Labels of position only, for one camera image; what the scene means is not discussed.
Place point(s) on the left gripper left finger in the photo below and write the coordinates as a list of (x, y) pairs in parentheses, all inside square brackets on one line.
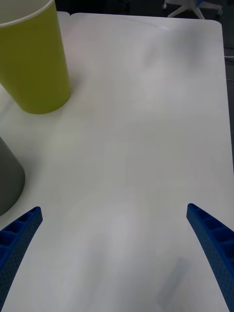
[(19, 246)]

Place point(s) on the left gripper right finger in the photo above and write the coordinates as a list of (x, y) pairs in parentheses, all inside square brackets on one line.
[(217, 246)]

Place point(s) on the grey plastic bin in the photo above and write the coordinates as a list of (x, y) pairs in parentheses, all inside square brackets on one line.
[(9, 180)]

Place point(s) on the yellow-green plastic bin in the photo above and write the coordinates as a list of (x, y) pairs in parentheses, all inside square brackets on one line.
[(34, 73)]

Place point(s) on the white office chair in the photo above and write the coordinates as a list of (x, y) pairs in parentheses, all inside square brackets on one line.
[(187, 7)]

